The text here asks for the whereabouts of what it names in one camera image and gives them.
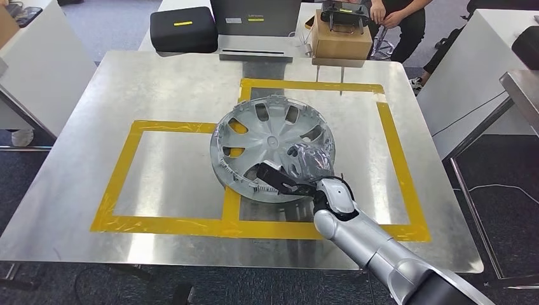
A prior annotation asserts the black zip case yellow label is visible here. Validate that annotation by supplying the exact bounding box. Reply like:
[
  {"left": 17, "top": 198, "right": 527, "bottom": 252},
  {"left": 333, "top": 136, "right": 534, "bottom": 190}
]
[{"left": 149, "top": 6, "right": 219, "bottom": 54}]

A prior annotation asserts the person's left hand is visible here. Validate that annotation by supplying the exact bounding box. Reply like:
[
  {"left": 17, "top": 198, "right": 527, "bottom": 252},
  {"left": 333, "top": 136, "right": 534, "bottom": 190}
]
[{"left": 381, "top": 10, "right": 406, "bottom": 29}]

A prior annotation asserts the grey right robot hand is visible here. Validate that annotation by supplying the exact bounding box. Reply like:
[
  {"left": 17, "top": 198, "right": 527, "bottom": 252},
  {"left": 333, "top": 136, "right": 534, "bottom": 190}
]
[{"left": 286, "top": 143, "right": 336, "bottom": 182}]

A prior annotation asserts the chrome stool post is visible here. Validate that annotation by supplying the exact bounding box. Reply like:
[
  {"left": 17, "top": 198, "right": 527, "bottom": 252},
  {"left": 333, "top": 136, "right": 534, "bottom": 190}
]
[{"left": 370, "top": 25, "right": 390, "bottom": 60}]

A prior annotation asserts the person's right hand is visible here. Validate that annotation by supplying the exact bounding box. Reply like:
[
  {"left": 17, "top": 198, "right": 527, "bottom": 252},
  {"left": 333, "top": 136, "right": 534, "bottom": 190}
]
[{"left": 369, "top": 0, "right": 387, "bottom": 25}]

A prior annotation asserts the brown cardboard piece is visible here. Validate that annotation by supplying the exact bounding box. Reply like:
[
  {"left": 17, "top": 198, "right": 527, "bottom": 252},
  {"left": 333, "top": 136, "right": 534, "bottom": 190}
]
[{"left": 0, "top": 6, "right": 20, "bottom": 49}]

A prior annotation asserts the dark grey computer unit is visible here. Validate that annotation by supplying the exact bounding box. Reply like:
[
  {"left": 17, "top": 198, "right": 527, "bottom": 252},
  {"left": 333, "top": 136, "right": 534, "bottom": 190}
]
[{"left": 209, "top": 0, "right": 303, "bottom": 63}]

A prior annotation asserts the steel workbench table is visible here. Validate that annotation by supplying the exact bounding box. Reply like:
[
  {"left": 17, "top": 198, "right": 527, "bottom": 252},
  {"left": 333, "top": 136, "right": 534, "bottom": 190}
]
[{"left": 0, "top": 50, "right": 485, "bottom": 291}]

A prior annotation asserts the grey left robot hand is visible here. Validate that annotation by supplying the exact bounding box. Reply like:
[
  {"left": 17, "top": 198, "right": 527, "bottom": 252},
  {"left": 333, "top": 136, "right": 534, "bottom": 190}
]
[{"left": 170, "top": 283, "right": 195, "bottom": 305}]

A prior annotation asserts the white desk with metal legs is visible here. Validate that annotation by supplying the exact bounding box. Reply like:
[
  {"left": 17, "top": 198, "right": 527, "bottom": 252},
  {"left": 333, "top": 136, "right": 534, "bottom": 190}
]
[{"left": 0, "top": 0, "right": 98, "bottom": 150}]

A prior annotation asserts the black device with handles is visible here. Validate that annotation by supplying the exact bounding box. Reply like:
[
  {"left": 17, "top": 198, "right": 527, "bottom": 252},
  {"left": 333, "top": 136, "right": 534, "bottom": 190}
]
[{"left": 320, "top": 0, "right": 371, "bottom": 34}]

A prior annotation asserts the black flat device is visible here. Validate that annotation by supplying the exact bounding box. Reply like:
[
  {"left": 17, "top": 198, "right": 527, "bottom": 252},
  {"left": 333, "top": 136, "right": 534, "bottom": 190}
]
[{"left": 6, "top": 3, "right": 43, "bottom": 28}]

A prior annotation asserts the silver plastic wheel hubcap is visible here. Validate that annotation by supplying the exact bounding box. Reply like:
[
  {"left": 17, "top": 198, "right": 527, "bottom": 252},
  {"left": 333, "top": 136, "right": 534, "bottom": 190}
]
[{"left": 209, "top": 94, "right": 336, "bottom": 204}]

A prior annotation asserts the black thin cable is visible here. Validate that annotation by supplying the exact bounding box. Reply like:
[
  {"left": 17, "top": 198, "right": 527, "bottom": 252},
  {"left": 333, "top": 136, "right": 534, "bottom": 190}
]
[{"left": 431, "top": 90, "right": 506, "bottom": 138}]

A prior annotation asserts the white floor cable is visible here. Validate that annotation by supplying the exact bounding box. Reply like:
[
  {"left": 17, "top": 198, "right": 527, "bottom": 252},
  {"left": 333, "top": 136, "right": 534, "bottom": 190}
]
[{"left": 453, "top": 183, "right": 539, "bottom": 207}]

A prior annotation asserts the brown cardboard box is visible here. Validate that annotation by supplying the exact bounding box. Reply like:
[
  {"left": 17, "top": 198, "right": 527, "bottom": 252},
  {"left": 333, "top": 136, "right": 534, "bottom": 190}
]
[{"left": 310, "top": 9, "right": 374, "bottom": 61}]

